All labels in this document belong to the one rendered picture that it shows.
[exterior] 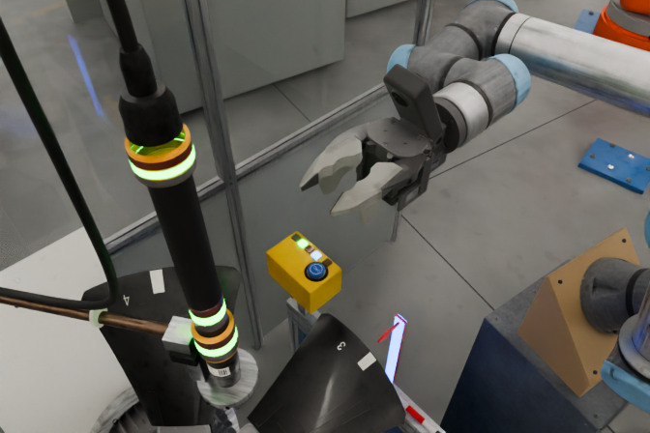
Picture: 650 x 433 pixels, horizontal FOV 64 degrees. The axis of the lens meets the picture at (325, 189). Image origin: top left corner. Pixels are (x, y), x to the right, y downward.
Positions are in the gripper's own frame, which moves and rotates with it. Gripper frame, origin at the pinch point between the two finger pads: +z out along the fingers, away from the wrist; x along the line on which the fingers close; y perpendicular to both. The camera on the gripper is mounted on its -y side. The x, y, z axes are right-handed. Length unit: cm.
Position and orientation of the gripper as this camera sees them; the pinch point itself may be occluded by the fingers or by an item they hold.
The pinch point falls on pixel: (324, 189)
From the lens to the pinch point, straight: 53.6
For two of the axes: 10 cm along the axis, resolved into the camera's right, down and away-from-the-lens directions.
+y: 0.0, 7.0, 7.1
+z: -7.3, 4.8, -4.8
